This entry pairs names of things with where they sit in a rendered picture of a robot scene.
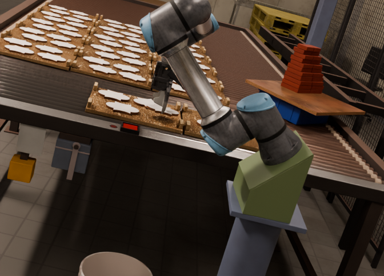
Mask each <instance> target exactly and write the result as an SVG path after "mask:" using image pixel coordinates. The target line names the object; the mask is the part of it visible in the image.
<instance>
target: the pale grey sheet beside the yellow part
mask: <svg viewBox="0 0 384 276"><path fill-rule="evenodd" d="M45 135H46V129H44V128H41V127H36V126H31V125H26V124H23V123H21V125H20V128H19V134H18V140H17V146H16V151H20V152H23V153H29V154H34V155H38V156H41V155H42V149H43V144H44V140H45Z"/></svg>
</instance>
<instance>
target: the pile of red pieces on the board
mask: <svg viewBox="0 0 384 276"><path fill-rule="evenodd" d="M293 50H294V51H295V52H294V55H293V54H292V55H291V57H290V58H291V61H290V62H289V63H288V67H287V70H286V71H285V75H284V78H283V80H282V83H281V86H283V87H285V88H287V89H289V90H292V91H294V92H296V93H313V94H322V90H323V88H324V86H323V79H324V78H323V75H324V74H322V73H321V72H322V65H320V62H321V59H322V57H320V56H319V53H320V51H321V49H320V48H318V47H315V46H313V45H306V44H300V43H299V44H298V46H297V47H295V46H294V48H293Z"/></svg>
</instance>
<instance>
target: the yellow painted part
mask: <svg viewBox="0 0 384 276"><path fill-rule="evenodd" d="M35 164H36V158H32V157H29V153H23V152H21V154H20V155H18V154H14V156H13V157H12V159H11V161H10V165H9V171H8V175H7V178H8V179H12V180H15V181H21V182H26V183H30V181H31V179H32V177H33V175H34V169H35Z"/></svg>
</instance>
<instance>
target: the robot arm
mask: <svg viewBox="0 0 384 276"><path fill-rule="evenodd" d="M139 25H140V28H141V31H142V34H143V36H144V38H145V41H146V43H147V45H148V47H149V49H150V51H151V52H152V53H155V52H157V54H158V55H159V56H160V57H161V61H157V64H156V67H155V72H154V75H153V77H152V83H151V86H152V89H155V90H158V91H159V92H157V93H153V97H154V99H153V101H154V103H156V104H158V105H160V106H162V111H161V114H163V113H164V112H165V110H166V106H167V102H168V99H169V95H170V91H171V87H172V84H173V81H175V82H176V83H177V84H179V85H180V87H181V88H182V89H183V90H185V92H186V93H187V95H188V96H189V98H190V100H191V101H192V103H193V105H194V107H195V108H196V110H197V112H198V113H199V115H200V116H201V118H202V120H201V127H202V129H201V131H200V133H201V135H202V136H203V138H204V139H205V141H206V142H207V144H208V145H209V146H210V147H211V148H212V150H213V151H214V152H215V153H216V154H217V155H219V156H224V155H226V154H228V153H230V152H233V150H235V149H237V148H238V147H240V146H242V145H244V144H245V143H247V142H248V141H250V140H252V139H254V138H255V139H256V141H257V142H258V147H259V152H260V156H261V159H262V161H263V163H264V164H265V165H268V166H272V165H277V164H280V163H283V162H285V161H287V160H288V159H290V158H292V157H293V156H295V155H296V153H297V152H299V150H300V149H301V147H302V142H301V140H300V138H299V136H297V135H296V134H295V133H294V132H293V131H292V130H290V129H289V128H288V127H287V125H286V124H285V122H284V120H283V118H282V116H281V115H280V113H279V111H278V109H277V107H276V105H275V102H273V100H272V99H271V97H270V96H269V95H268V94H266V93H256V94H252V95H249V96H247V97H245V98H243V99H242V100H241V101H239V102H238V103H237V109H236V110H234V111H233V112H232V111H231V109H230V108H229V107H226V106H224V105H223V104H222V102H221V101H220V99H219V98H218V96H217V94H216V92H215V91H214V89H213V87H212V86H211V84H210V82H209V80H208V79H207V77H206V76H205V74H204V72H203V71H202V69H201V67H200V65H199V64H198V62H197V60H196V59H195V57H194V56H193V54H192V52H191V50H190V49H189V47H190V46H192V45H193V44H195V43H197V42H198V41H200V40H202V39H203V38H205V37H206V36H208V35H210V34H212V33H214V32H215V31H216V30H218V29H219V24H218V22H217V20H216V19H215V17H214V16H213V14H212V13H211V5H210V3H209V1H208V0H171V1H169V2H168V3H166V4H164V5H162V6H161V7H159V8H157V9H156V10H154V11H153V12H151V13H149V14H148V15H147V16H145V17H143V18H142V19H141V20H140V22H139ZM165 68H168V69H167V70H166V69H165Z"/></svg>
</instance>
